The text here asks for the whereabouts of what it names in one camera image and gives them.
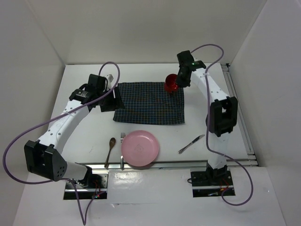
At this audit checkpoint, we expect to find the aluminium rail front edge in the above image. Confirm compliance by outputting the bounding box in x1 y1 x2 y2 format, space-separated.
83 155 259 170

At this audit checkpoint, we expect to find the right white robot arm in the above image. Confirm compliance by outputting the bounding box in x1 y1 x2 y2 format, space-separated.
175 50 238 185

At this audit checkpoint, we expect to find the silver table knife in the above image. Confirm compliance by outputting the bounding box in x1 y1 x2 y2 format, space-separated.
178 134 205 154

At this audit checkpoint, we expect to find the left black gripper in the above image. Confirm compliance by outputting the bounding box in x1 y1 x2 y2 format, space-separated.
96 86 125 112

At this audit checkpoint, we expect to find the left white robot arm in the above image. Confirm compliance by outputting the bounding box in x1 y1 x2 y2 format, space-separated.
24 74 124 188

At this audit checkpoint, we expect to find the dark checked cloth napkin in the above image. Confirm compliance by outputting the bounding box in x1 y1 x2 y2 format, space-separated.
113 82 185 126

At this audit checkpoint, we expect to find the red mug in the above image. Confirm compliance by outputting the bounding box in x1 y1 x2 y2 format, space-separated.
164 74 179 94

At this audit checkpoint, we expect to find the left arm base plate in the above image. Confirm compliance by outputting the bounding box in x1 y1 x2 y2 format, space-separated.
63 171 109 200

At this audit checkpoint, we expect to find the silver fork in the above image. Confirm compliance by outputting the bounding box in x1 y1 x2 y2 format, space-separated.
120 132 127 170

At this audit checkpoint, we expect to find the brown wooden spoon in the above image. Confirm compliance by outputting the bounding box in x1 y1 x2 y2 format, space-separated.
104 137 116 168

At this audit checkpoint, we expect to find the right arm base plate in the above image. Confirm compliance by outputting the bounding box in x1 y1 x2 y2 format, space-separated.
187 170 235 198

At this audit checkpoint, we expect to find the pink plastic plate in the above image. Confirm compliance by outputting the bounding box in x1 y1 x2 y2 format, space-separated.
121 130 159 167

